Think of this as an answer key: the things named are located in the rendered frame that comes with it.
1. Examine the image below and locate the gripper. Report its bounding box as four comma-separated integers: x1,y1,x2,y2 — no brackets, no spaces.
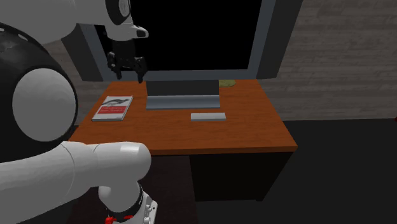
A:
106,37,148,84

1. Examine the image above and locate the white book with red band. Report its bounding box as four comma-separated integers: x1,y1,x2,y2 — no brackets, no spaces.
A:
91,95,134,122

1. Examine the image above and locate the large grey-framed computer monitor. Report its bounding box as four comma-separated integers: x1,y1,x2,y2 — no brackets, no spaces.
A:
60,0,304,111

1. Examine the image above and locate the grey flat rectangular slab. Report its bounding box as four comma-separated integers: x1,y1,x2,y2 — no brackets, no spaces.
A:
190,112,227,122

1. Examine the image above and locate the brown wooden desk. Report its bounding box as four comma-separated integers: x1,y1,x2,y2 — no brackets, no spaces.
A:
69,78,298,202

